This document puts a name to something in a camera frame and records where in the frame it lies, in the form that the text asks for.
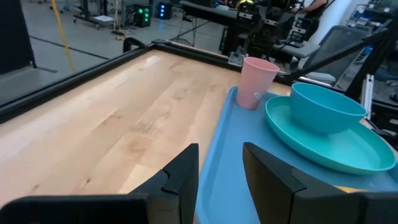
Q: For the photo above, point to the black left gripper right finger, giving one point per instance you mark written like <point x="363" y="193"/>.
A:
<point x="273" y="193"/>

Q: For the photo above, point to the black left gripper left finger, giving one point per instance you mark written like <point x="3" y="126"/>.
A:
<point x="177" y="193"/>

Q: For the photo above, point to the pink plastic cup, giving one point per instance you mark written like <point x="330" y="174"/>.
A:
<point x="256" y="81"/>

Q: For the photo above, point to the teal plastic plate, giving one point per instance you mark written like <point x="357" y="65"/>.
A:
<point x="342" y="155"/>

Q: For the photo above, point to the blue plastic bowl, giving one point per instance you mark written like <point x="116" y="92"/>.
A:
<point x="320" y="109"/>

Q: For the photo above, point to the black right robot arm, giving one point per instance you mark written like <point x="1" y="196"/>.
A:
<point x="261" y="43"/>

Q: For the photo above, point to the blue plastic tray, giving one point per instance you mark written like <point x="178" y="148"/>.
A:
<point x="236" y="149"/>

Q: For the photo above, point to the grey desk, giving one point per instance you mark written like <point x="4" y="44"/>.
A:
<point x="298" y="49"/>

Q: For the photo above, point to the black table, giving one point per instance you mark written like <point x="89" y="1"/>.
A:
<point x="205" y="9"/>

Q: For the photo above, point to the person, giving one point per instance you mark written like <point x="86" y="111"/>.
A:
<point x="317" y="9"/>

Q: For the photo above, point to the grey mesh office chair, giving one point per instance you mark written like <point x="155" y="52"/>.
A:
<point x="339" y="43"/>

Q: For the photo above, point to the computer tower blue lights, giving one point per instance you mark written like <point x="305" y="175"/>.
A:
<point x="163" y="11"/>

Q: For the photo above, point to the computer tower green lights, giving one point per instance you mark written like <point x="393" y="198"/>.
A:
<point x="143" y="17"/>

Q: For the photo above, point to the silver aluminium bar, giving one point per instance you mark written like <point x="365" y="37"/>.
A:
<point x="367" y="96"/>

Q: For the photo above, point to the metal wheeled cart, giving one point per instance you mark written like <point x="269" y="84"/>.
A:
<point x="99" y="19"/>

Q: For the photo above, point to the black partition screen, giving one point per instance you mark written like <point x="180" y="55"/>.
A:
<point x="15" y="31"/>

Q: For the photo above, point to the black aluminium table frame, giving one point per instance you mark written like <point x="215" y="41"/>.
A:
<point x="77" y="77"/>

